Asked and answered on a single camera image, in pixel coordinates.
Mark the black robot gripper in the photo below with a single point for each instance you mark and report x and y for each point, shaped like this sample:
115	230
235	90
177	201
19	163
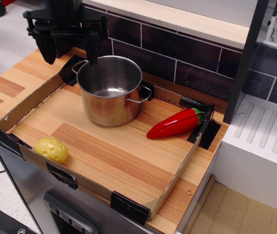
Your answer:
66	19

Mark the stainless steel metal pot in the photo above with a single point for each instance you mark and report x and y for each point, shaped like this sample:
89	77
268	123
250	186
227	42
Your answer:
112	90

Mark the cardboard fence with black tape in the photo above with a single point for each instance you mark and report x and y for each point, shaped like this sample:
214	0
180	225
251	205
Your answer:
150	179

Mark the light wooden shelf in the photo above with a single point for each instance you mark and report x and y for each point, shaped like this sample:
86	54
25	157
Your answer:
195	25

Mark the yellow toy potato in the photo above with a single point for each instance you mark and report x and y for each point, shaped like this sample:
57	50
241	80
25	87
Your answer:
52	148

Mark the red toy chili pepper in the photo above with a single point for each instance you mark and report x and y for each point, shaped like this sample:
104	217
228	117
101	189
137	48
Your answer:
181	122

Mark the toy oven front panel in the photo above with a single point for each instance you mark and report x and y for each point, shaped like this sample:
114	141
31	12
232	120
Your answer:
67	220

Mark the white toy sink drainboard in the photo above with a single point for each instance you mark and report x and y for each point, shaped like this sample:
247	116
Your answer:
247	157

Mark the dark grey vertical post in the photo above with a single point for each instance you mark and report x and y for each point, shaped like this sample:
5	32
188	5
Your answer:
256	35

